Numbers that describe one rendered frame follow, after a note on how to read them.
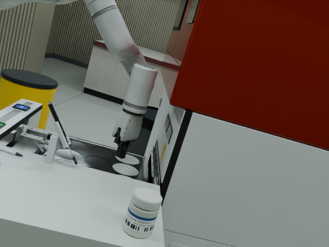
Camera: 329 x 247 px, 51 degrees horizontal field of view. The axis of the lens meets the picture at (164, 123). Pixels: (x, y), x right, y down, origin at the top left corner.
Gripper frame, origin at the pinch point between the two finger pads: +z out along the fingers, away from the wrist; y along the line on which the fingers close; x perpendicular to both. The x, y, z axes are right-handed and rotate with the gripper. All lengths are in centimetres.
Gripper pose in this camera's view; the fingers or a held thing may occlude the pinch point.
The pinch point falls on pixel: (121, 152)
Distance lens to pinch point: 123.4
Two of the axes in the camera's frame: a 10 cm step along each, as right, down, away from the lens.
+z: -2.9, 9.3, 2.4
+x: 8.0, 3.7, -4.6
